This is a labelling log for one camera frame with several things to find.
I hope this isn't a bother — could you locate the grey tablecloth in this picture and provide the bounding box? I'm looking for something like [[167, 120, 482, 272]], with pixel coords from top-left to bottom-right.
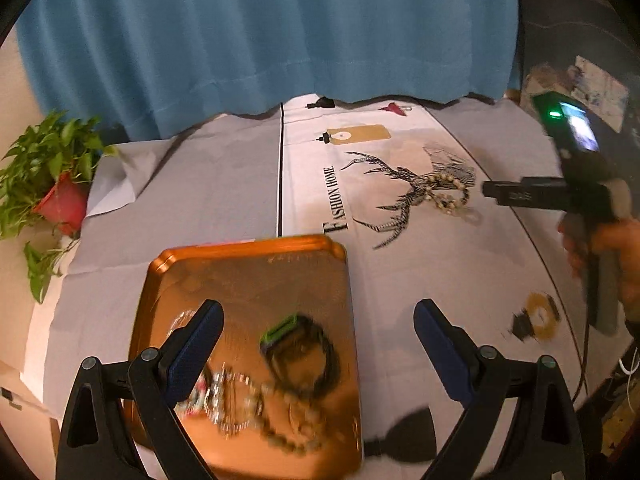
[[24, 94, 603, 480]]

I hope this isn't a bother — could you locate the black cable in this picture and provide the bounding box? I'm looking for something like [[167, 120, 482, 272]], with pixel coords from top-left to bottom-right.
[[570, 310, 593, 403]]

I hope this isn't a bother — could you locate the white printed card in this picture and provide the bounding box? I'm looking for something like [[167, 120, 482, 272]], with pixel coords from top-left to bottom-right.
[[571, 54, 629, 134]]

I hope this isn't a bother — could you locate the red clear bead bracelet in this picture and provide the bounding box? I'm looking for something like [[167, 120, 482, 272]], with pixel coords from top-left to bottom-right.
[[186, 367, 222, 417]]

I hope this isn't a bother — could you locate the yellow bead bracelet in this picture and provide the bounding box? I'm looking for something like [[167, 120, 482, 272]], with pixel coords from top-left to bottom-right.
[[422, 171, 485, 226]]

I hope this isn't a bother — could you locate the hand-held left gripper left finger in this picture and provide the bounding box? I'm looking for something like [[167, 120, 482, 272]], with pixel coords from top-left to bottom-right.
[[56, 299, 226, 480]]

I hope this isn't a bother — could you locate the black green watch band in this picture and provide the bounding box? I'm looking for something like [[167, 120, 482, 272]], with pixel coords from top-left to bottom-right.
[[258, 312, 342, 402]]

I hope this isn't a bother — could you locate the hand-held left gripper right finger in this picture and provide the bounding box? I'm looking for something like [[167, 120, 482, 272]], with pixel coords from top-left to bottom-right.
[[413, 298, 586, 480]]

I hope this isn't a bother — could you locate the white printed cloth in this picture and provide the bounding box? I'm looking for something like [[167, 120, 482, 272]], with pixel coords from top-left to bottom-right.
[[276, 91, 593, 480]]

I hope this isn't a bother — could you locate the potted green plant red pot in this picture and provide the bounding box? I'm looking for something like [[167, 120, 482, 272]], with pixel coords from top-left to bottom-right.
[[0, 109, 120, 306]]

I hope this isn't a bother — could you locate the silver bracelet with coloured beads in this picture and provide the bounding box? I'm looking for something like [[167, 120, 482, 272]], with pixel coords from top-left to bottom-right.
[[209, 364, 268, 437]]

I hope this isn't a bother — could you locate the orange metal tray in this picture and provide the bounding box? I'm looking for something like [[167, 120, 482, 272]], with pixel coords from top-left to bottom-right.
[[128, 234, 364, 480]]

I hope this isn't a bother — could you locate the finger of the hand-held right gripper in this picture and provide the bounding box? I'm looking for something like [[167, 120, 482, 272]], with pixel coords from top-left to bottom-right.
[[481, 176, 571, 207]]

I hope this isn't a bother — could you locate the person's right hand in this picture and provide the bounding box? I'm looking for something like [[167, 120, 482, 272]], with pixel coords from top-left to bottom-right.
[[557, 215, 640, 320]]

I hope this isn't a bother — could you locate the blue curtain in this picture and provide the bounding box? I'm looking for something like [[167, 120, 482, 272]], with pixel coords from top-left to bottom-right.
[[16, 0, 522, 142]]

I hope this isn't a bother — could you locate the green bead necklace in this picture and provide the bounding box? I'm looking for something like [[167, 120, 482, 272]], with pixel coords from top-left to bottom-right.
[[247, 375, 328, 457]]

